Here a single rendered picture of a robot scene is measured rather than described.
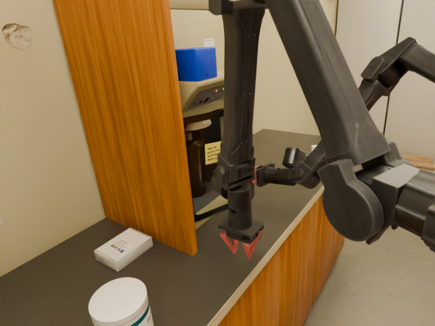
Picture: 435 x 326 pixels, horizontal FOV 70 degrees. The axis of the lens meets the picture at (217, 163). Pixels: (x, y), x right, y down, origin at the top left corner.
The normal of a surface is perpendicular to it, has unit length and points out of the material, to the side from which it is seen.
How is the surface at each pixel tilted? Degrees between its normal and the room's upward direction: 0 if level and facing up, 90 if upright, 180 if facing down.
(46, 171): 90
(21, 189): 90
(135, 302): 0
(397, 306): 0
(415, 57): 61
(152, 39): 90
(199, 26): 90
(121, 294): 0
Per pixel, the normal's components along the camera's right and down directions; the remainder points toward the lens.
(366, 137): 0.33, -0.21
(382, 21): -0.58, 0.35
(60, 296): -0.07, -0.92
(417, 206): -0.85, -0.08
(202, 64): 0.81, 0.18
